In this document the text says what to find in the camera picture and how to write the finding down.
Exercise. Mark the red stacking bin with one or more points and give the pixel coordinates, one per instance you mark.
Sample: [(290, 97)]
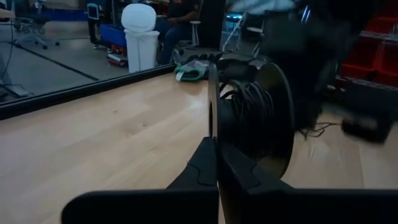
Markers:
[(382, 59)]

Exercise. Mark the grey office chair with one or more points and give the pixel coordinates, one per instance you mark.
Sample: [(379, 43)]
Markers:
[(31, 18)]

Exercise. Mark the black table edge rail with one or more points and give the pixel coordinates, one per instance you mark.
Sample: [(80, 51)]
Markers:
[(62, 96)]

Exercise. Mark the blue floor crate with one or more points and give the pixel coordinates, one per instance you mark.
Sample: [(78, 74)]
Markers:
[(113, 35)]

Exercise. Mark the grey desk leg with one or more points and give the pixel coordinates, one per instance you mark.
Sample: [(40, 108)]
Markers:
[(15, 90)]

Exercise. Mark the white pedal trash bin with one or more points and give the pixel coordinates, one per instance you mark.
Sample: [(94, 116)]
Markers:
[(141, 53)]

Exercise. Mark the person wearing headphones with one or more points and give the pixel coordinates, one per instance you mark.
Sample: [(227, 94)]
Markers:
[(169, 40)]

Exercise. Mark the black tall cabinet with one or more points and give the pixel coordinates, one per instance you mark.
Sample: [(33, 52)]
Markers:
[(213, 21)]

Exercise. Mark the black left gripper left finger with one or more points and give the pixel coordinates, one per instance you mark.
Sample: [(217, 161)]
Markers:
[(155, 205)]

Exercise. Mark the stacked flat boxes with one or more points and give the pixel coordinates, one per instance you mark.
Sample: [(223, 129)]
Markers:
[(118, 57)]

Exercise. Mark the white stool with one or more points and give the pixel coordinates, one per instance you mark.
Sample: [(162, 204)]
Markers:
[(195, 22)]

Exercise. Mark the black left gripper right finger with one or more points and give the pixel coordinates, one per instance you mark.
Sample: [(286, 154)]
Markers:
[(280, 205)]

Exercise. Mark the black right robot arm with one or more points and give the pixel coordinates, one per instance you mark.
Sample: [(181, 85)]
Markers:
[(304, 62)]

